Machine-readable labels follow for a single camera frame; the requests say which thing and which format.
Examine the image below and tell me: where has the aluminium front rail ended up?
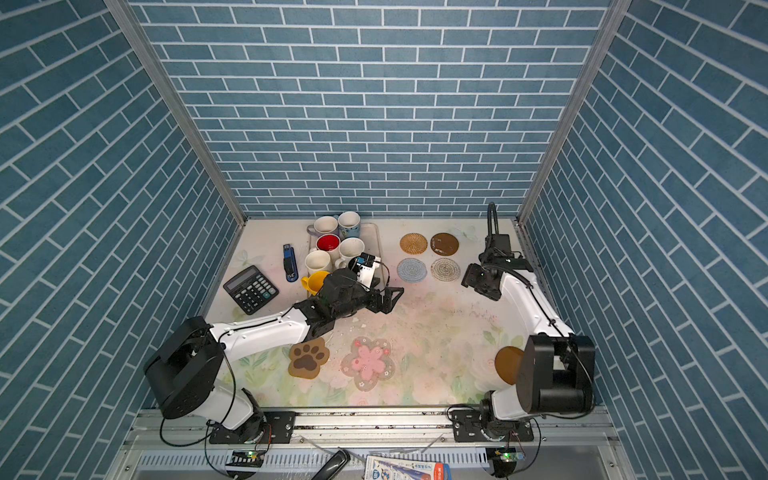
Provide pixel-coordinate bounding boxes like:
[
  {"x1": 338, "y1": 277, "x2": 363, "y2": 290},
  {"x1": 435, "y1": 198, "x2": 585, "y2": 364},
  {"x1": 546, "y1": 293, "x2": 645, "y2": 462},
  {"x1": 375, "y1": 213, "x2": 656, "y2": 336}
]
[{"x1": 106, "y1": 406, "x2": 634, "y2": 479}]

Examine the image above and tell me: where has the black mug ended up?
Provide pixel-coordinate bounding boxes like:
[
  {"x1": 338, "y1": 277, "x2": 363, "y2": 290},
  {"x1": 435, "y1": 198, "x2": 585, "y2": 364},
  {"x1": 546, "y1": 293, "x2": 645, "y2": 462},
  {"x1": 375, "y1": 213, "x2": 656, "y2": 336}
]
[{"x1": 348, "y1": 252, "x2": 381, "y2": 288}]

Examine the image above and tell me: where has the brown paw print coaster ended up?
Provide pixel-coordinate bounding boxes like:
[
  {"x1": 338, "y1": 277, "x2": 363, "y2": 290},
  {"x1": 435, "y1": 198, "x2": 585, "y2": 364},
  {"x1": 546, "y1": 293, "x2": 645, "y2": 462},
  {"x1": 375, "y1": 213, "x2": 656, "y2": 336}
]
[{"x1": 288, "y1": 337, "x2": 330, "y2": 380}]

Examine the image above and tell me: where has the blue white printed package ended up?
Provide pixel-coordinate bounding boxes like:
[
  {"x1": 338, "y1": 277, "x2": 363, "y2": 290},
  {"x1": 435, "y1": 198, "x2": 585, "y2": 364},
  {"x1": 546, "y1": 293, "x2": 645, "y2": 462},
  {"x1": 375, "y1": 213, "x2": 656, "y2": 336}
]
[{"x1": 363, "y1": 455, "x2": 452, "y2": 480}]

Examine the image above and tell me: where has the yellow mug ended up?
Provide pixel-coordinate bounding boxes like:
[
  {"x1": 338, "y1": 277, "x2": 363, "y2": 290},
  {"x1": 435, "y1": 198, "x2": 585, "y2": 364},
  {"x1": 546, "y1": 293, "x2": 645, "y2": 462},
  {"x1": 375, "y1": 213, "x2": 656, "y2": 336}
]
[{"x1": 301, "y1": 270, "x2": 330, "y2": 295}]

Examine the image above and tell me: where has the beige serving tray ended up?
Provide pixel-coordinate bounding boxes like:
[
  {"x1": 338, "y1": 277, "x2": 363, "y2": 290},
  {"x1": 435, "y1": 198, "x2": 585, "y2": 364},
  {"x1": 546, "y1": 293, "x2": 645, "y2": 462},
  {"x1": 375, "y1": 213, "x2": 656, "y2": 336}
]
[{"x1": 307, "y1": 223, "x2": 383, "y2": 258}]

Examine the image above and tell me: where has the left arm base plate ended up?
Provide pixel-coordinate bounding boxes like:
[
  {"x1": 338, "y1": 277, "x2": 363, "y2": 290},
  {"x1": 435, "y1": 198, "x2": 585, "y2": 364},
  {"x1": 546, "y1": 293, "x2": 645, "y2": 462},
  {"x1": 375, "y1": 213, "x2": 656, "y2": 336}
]
[{"x1": 209, "y1": 410, "x2": 297, "y2": 445}]

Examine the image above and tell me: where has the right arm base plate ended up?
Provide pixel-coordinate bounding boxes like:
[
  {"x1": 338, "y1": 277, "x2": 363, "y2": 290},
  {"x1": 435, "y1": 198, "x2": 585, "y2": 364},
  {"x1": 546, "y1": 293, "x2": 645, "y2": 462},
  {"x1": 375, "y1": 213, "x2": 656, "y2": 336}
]
[{"x1": 446, "y1": 406, "x2": 534, "y2": 443}]

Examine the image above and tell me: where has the black calculator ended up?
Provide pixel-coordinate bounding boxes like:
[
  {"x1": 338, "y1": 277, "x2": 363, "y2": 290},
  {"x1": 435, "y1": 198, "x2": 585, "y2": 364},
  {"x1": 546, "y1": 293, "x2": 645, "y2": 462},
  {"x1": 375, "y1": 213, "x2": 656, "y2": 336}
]
[{"x1": 223, "y1": 265, "x2": 279, "y2": 315}]

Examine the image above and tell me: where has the green circuit board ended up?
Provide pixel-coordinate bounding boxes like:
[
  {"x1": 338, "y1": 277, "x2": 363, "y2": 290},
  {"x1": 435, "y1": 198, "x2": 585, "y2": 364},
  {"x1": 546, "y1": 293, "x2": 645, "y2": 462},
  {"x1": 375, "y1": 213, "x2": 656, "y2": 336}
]
[{"x1": 225, "y1": 450, "x2": 265, "y2": 471}]

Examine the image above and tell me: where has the blue stapler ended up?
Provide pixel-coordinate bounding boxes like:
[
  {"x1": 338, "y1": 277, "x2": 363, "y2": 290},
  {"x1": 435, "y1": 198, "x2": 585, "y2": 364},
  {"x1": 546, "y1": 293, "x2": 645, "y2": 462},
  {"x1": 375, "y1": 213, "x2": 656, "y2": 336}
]
[{"x1": 283, "y1": 244, "x2": 299, "y2": 283}]

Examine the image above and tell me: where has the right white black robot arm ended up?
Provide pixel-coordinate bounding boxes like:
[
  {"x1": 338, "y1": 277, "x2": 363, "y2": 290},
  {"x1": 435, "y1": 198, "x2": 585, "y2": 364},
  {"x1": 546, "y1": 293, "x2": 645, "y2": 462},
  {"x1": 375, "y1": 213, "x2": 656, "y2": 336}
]
[{"x1": 462, "y1": 233, "x2": 596, "y2": 423}]

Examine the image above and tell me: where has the blue grey woven coaster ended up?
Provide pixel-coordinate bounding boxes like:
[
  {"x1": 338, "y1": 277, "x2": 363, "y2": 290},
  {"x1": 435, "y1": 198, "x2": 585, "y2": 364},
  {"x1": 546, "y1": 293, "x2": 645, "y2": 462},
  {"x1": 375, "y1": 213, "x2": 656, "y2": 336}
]
[{"x1": 397, "y1": 258, "x2": 427, "y2": 283}]

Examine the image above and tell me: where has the light blue floral mug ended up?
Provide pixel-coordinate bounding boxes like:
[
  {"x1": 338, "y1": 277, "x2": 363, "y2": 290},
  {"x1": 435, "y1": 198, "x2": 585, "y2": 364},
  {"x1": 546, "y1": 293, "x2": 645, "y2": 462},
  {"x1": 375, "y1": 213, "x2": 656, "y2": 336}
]
[{"x1": 337, "y1": 211, "x2": 361, "y2": 240}]

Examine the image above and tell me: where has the red inside mug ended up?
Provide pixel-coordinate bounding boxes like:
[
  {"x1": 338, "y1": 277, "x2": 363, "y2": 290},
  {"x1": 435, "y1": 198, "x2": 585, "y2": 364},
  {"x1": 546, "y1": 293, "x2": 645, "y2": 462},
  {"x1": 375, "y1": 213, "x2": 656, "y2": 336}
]
[{"x1": 315, "y1": 233, "x2": 341, "y2": 262}]

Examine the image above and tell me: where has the brown cork round coaster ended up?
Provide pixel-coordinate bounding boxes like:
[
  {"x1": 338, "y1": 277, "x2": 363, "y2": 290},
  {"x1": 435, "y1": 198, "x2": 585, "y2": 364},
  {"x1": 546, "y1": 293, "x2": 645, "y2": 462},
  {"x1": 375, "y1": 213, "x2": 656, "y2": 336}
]
[{"x1": 494, "y1": 346, "x2": 524, "y2": 385}]

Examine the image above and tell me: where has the cream white mug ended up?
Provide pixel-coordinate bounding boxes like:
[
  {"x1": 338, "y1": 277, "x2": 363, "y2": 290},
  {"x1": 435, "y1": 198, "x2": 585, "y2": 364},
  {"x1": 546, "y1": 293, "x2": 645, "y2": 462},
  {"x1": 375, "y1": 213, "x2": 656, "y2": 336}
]
[{"x1": 304, "y1": 249, "x2": 333, "y2": 276}]

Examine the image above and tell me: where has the dark brown wooden coaster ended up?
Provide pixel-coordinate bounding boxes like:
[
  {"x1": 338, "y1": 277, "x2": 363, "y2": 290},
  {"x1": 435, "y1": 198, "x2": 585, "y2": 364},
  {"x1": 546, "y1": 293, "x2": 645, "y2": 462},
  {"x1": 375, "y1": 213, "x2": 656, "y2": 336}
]
[{"x1": 430, "y1": 232, "x2": 460, "y2": 256}]

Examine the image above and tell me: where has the black handheld device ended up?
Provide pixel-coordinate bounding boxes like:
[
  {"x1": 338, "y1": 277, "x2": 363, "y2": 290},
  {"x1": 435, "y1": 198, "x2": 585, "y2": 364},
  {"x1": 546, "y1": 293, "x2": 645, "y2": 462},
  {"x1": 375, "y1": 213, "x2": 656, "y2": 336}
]
[{"x1": 311, "y1": 449, "x2": 351, "y2": 480}]

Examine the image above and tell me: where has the pink flower coaster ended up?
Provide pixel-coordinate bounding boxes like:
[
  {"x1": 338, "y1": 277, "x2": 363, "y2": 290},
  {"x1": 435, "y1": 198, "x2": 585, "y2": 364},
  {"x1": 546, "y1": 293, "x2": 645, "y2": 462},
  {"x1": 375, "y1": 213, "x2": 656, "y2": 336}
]
[{"x1": 340, "y1": 337, "x2": 395, "y2": 392}]

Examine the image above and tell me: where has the white speckled mug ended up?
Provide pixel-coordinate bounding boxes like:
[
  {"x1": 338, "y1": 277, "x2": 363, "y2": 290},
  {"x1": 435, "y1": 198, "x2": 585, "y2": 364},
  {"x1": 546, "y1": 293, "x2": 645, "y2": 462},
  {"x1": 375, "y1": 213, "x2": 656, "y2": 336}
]
[{"x1": 335, "y1": 237, "x2": 365, "y2": 269}]

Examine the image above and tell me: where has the white mug grey handle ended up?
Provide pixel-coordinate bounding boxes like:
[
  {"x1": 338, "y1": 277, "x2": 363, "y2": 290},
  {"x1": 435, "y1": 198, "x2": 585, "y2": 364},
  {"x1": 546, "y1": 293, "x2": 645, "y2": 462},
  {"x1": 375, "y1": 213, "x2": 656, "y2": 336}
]
[{"x1": 307, "y1": 216, "x2": 339, "y2": 237}]

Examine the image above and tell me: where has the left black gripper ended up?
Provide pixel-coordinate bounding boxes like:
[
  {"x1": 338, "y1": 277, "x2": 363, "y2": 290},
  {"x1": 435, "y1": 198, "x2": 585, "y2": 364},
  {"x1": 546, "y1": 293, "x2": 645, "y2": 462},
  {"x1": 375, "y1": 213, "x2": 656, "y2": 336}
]
[{"x1": 332, "y1": 276, "x2": 405, "y2": 322}]

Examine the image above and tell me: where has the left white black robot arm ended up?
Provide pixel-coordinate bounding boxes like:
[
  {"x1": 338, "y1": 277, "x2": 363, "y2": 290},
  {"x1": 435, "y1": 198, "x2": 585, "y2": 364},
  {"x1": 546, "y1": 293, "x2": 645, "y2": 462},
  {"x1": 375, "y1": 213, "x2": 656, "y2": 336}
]
[{"x1": 144, "y1": 269, "x2": 404, "y2": 433}]

